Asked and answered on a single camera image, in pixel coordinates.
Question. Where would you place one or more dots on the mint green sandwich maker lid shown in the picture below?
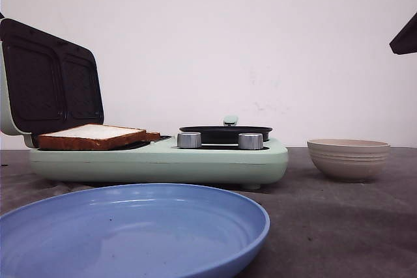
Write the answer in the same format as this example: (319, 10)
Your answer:
(47, 83)

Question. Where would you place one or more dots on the black round frying pan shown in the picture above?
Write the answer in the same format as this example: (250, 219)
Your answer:
(227, 133)

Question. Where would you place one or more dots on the grey table cloth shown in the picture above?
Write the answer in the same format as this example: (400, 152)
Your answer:
(321, 227)

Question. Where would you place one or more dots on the beige ribbed ceramic bowl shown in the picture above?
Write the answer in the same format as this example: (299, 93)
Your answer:
(348, 159)

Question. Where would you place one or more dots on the right silver control knob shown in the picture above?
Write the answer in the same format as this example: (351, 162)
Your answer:
(250, 141)

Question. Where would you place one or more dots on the white bread slice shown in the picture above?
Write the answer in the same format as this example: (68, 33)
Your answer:
(151, 136)
(91, 137)

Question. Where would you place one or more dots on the left silver control knob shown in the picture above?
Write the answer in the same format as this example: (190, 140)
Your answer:
(189, 140)

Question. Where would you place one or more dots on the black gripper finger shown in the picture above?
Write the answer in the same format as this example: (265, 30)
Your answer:
(405, 42)

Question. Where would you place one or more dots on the blue round plate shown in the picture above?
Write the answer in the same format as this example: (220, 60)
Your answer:
(139, 230)

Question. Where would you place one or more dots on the mint green breakfast maker base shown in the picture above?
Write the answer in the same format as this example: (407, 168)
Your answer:
(163, 161)

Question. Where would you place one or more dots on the silver control knob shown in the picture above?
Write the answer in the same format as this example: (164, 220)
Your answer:
(250, 141)
(189, 140)

